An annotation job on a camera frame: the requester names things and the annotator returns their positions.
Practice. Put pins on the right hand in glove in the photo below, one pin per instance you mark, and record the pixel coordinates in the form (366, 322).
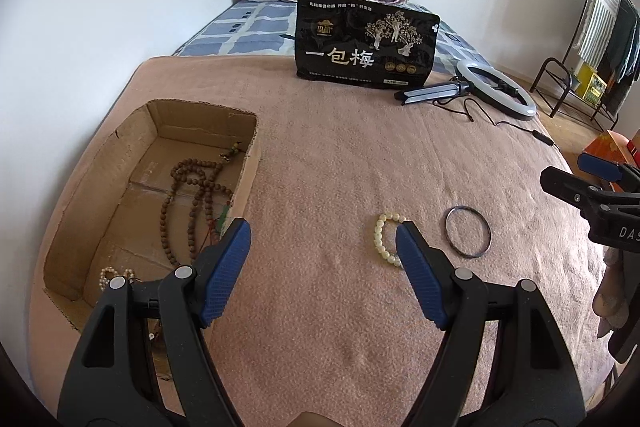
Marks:
(610, 302)

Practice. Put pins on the striped hanging garment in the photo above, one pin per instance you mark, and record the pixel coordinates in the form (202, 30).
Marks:
(595, 30)

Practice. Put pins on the yellow box on rack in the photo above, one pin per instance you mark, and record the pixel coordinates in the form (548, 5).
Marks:
(591, 87)

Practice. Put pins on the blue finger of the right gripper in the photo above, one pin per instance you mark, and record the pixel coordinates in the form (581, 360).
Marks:
(602, 167)
(574, 191)

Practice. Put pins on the white ring light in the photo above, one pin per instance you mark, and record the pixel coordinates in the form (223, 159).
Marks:
(496, 89)

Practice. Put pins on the brown wooden bead mala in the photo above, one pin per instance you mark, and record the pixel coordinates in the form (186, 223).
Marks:
(203, 176)

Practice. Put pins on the black folded tripod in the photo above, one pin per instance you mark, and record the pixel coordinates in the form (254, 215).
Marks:
(434, 92)

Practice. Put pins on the blue checked bed sheet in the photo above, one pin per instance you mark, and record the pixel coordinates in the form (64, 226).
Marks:
(268, 28)

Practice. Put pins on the black clothes rack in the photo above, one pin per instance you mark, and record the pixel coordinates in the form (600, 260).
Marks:
(556, 84)

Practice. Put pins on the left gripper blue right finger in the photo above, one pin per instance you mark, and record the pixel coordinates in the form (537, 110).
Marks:
(532, 379)

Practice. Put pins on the orange patterned cloth furniture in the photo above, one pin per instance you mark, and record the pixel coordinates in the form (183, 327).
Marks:
(613, 146)

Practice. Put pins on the open cardboard box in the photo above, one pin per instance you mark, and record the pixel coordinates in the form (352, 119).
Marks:
(110, 224)

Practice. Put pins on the dark thin bangle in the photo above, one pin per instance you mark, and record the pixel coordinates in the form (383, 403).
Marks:
(464, 208)

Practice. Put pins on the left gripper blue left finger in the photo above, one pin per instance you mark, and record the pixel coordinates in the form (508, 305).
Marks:
(111, 380)

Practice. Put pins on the dark hanging clothes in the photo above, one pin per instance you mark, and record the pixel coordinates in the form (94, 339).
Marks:
(619, 67)

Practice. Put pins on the red cord jade pendant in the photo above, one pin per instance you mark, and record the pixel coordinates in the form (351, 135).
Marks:
(215, 228)

